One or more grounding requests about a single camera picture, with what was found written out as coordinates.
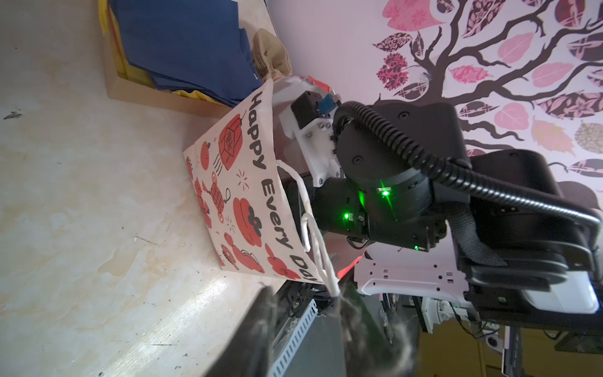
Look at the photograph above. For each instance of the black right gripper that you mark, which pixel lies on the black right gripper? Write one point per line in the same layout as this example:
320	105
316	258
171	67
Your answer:
380	197

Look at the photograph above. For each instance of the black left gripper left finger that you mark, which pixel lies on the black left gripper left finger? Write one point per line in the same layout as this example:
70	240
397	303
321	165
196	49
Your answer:
250	351

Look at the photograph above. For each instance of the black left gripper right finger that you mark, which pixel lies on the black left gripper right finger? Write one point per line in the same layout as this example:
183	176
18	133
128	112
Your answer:
367	350

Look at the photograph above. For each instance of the red white paper takeout bag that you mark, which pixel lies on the red white paper takeout bag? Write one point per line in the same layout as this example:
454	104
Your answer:
260	219

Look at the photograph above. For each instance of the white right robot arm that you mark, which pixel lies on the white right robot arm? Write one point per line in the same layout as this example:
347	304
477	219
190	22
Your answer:
528	254

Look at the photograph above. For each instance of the brown pulp cup carriers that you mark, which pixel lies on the brown pulp cup carriers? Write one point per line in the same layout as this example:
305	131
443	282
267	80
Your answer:
270	56

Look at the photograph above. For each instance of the navy blue paper bags stack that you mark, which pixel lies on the navy blue paper bags stack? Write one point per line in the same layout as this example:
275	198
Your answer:
185	56

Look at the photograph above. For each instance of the white slotted cable duct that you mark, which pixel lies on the white slotted cable duct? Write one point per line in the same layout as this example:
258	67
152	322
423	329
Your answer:
295	336

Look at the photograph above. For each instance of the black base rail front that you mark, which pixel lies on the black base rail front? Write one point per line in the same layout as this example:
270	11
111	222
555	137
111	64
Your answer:
292	299

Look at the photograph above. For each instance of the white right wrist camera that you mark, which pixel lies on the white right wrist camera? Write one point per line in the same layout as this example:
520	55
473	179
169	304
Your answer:
309	120

